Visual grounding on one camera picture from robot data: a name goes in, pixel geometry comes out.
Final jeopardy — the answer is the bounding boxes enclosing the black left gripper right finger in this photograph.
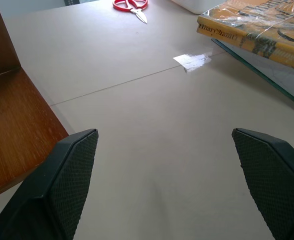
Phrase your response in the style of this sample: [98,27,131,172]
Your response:
[231,127,294,240]

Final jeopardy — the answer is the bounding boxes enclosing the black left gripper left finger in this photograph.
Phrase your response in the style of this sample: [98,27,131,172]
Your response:
[0,128,99,240]

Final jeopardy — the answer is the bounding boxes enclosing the brown wooden shelf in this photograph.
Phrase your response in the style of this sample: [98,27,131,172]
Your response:
[0,0,71,202]

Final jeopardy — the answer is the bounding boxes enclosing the glass sheet under book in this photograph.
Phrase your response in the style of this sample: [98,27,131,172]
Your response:
[210,38,294,111]

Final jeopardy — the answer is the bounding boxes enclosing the yellow hardcover book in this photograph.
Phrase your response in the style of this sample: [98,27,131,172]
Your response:
[196,0,294,75]

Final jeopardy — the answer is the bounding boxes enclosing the clear tape strip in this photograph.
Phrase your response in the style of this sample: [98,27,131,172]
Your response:
[172,52,212,74]

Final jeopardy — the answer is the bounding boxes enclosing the white plastic container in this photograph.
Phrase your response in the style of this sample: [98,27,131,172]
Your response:
[171,0,232,15]

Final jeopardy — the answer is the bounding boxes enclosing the red handled scissors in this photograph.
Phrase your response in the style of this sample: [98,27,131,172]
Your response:
[112,0,150,25]

